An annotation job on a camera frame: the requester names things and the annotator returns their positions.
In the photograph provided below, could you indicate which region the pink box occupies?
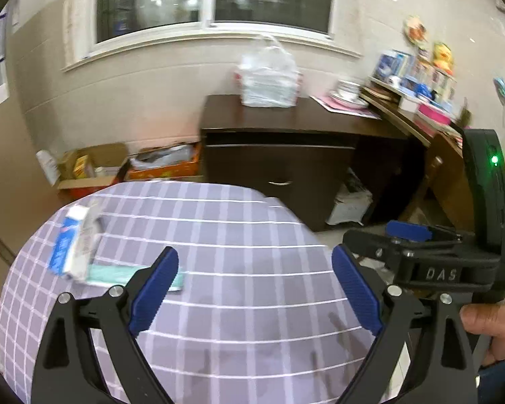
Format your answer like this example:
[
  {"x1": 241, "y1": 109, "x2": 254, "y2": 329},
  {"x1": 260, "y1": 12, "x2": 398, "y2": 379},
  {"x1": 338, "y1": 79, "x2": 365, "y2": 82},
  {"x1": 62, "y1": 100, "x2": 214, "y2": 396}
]
[{"x1": 416, "y1": 103, "x2": 453, "y2": 125}]

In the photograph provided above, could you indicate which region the round wall decoration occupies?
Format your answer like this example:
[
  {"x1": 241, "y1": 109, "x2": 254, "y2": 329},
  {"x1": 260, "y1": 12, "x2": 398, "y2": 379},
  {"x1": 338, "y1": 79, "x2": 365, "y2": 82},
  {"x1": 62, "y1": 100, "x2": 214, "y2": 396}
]
[{"x1": 404, "y1": 16, "x2": 428, "y2": 45}]

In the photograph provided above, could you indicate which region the yellow plush toy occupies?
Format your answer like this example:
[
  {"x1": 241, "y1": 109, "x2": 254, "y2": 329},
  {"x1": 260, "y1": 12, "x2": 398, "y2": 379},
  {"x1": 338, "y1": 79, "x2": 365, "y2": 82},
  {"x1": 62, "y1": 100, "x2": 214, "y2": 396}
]
[{"x1": 433, "y1": 42, "x2": 454, "y2": 70}]

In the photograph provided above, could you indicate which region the white packet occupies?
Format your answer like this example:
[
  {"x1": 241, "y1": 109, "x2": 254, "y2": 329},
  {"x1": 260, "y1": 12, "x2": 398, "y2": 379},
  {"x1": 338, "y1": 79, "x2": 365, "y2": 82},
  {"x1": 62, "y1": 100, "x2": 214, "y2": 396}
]
[{"x1": 36, "y1": 149, "x2": 62, "y2": 186}]

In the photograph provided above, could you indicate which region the pink paper sheet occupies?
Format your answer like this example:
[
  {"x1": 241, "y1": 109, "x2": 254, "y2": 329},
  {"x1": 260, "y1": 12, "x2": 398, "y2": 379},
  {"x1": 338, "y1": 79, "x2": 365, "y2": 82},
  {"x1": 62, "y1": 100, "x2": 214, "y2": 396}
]
[{"x1": 310, "y1": 94, "x2": 381, "y2": 119}]

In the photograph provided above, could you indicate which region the stack of white bowls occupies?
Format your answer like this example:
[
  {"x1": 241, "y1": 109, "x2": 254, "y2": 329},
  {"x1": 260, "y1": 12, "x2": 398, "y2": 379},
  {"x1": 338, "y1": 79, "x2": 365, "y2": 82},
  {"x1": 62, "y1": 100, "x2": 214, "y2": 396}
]
[{"x1": 330, "y1": 79, "x2": 370, "y2": 108}]

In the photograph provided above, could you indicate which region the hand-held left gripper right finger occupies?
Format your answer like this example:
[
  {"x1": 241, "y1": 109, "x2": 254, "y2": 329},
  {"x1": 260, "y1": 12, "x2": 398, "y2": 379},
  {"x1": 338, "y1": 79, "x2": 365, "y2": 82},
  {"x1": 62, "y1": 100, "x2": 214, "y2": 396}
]
[{"x1": 332, "y1": 245, "x2": 479, "y2": 404}]

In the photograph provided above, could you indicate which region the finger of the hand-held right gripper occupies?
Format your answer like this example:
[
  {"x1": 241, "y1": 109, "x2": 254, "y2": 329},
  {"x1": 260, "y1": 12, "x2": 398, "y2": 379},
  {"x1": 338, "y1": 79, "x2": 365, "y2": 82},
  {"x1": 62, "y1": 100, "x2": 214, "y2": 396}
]
[
  {"x1": 384, "y1": 220, "x2": 475, "y2": 248},
  {"x1": 342, "y1": 228, "x2": 410, "y2": 282}
]

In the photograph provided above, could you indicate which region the white storage basket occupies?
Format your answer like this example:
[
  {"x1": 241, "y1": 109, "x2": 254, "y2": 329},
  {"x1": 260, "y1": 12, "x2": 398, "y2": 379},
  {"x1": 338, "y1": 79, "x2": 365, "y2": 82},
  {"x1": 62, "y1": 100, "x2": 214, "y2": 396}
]
[{"x1": 326, "y1": 168, "x2": 373, "y2": 226}]

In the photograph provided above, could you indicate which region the green packet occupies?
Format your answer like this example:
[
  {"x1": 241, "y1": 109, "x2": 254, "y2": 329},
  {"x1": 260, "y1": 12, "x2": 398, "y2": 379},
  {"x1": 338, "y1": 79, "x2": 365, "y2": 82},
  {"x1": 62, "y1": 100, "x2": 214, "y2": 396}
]
[{"x1": 86, "y1": 263, "x2": 186, "y2": 293}]

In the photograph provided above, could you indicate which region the blue white carton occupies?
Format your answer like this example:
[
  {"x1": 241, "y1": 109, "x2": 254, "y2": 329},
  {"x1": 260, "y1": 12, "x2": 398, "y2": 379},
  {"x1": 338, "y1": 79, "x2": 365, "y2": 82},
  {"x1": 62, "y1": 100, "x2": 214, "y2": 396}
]
[{"x1": 48, "y1": 202, "x2": 106, "y2": 282}]

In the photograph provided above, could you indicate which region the person's right hand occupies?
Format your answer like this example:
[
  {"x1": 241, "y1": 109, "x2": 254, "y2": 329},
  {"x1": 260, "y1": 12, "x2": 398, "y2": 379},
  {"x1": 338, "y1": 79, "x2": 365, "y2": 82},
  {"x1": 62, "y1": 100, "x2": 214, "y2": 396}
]
[{"x1": 460, "y1": 291, "x2": 505, "y2": 368}]

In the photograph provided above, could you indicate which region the brown cardboard box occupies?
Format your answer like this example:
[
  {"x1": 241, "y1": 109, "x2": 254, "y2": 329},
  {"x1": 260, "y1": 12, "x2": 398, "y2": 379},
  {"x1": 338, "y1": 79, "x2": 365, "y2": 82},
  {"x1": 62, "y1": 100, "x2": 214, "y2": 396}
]
[{"x1": 57, "y1": 143, "x2": 129, "y2": 200}]

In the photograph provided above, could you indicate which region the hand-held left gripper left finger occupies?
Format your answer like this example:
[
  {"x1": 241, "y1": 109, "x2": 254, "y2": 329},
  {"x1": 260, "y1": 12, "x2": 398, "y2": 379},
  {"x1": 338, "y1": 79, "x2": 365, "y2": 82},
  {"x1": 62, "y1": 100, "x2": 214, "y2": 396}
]
[{"x1": 31, "y1": 245, "x2": 180, "y2": 404}]

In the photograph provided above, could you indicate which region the blue white box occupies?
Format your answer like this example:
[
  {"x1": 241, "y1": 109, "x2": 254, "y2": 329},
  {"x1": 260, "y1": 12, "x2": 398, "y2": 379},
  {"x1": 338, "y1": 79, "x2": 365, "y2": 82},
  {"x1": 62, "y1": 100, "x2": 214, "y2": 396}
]
[{"x1": 376, "y1": 49, "x2": 413, "y2": 82}]

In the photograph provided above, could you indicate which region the grey plastic bag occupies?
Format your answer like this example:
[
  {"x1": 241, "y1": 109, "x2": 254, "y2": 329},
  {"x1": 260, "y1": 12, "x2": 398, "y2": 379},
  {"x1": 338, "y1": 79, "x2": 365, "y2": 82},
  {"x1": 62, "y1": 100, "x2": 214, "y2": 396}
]
[{"x1": 130, "y1": 145, "x2": 194, "y2": 169}]

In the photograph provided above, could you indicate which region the cluttered wooden shelf desk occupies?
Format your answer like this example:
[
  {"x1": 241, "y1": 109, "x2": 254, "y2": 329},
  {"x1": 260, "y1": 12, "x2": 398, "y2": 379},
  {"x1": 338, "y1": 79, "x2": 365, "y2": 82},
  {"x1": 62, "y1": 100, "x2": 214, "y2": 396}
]
[{"x1": 400, "y1": 132, "x2": 478, "y2": 232}]

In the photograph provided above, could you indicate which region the window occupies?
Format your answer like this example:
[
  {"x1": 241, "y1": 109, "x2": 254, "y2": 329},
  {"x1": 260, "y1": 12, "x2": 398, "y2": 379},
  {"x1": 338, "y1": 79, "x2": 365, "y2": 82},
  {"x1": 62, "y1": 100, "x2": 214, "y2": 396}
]
[{"x1": 63, "y1": 0, "x2": 363, "y2": 72}]

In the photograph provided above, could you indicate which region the white plastic bag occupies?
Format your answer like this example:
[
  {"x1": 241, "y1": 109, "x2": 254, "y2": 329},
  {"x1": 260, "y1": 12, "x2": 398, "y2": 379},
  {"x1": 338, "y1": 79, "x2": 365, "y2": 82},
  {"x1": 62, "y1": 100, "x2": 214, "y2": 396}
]
[{"x1": 236, "y1": 34, "x2": 301, "y2": 108}]

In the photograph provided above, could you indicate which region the dark brown desk cabinet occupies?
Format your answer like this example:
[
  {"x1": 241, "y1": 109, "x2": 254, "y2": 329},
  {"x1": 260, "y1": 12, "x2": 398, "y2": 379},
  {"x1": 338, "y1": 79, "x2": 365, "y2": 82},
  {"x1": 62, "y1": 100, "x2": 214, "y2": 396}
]
[{"x1": 200, "y1": 95, "x2": 426, "y2": 232}]

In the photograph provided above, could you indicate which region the orange cardboard box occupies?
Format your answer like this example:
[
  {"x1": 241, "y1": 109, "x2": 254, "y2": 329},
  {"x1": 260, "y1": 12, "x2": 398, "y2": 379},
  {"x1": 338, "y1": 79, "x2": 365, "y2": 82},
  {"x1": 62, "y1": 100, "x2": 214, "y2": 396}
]
[{"x1": 126, "y1": 143, "x2": 203, "y2": 183}]

